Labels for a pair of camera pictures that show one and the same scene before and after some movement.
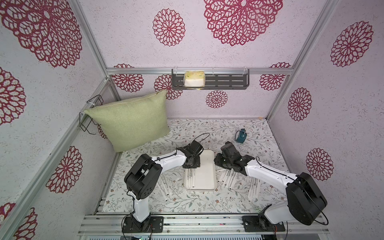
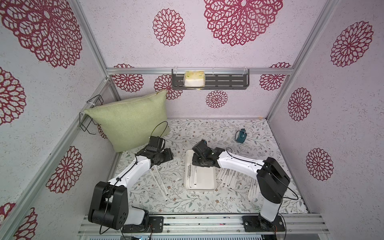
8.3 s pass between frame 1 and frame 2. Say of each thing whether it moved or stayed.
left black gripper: moved
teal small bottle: stayed
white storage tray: stayed
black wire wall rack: stayed
